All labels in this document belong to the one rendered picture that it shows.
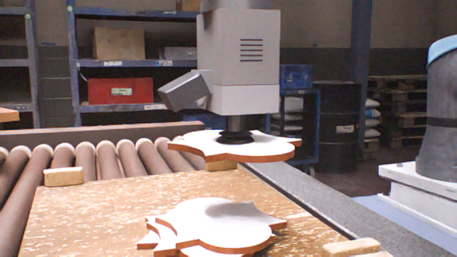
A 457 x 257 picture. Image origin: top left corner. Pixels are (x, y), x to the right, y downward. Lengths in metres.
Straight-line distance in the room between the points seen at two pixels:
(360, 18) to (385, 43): 1.72
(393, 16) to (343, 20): 0.81
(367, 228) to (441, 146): 0.22
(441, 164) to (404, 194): 0.09
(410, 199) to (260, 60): 0.46
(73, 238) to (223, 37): 0.29
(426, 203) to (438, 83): 0.20
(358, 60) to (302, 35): 1.22
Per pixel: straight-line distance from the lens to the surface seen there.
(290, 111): 4.76
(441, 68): 0.76
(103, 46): 4.54
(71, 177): 0.73
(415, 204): 0.80
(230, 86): 0.41
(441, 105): 0.77
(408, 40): 6.74
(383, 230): 0.61
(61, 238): 0.54
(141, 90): 4.53
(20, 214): 0.70
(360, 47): 4.82
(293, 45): 5.74
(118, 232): 0.53
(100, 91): 4.50
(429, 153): 0.78
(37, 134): 1.19
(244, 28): 0.42
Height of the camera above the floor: 1.14
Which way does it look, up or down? 10 degrees down
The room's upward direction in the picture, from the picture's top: straight up
